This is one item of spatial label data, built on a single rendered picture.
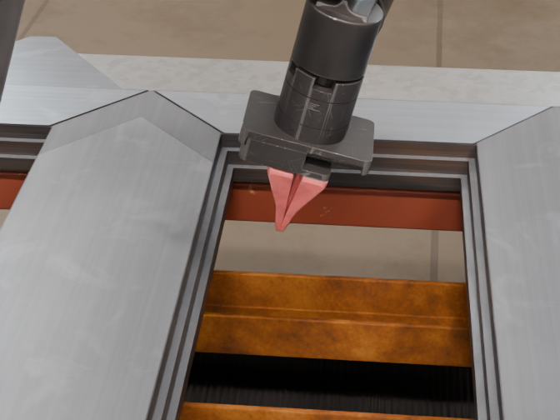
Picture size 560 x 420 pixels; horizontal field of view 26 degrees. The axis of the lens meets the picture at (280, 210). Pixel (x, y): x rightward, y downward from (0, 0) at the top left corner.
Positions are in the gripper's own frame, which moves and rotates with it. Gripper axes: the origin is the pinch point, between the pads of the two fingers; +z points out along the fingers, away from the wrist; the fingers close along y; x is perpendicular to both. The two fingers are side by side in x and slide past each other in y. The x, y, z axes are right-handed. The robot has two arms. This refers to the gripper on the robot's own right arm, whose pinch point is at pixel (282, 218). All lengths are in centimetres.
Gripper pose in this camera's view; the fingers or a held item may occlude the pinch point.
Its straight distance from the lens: 98.6
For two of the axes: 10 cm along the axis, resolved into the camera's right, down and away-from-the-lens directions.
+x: -1.0, 5.5, -8.3
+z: -2.4, 8.0, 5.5
